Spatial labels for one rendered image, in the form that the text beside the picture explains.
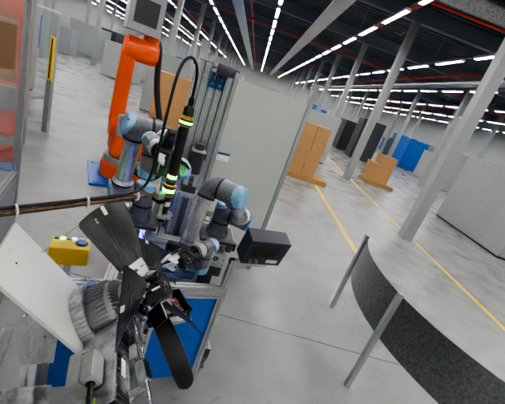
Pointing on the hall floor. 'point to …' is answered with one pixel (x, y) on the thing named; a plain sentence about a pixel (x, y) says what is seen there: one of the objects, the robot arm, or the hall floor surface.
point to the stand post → (28, 375)
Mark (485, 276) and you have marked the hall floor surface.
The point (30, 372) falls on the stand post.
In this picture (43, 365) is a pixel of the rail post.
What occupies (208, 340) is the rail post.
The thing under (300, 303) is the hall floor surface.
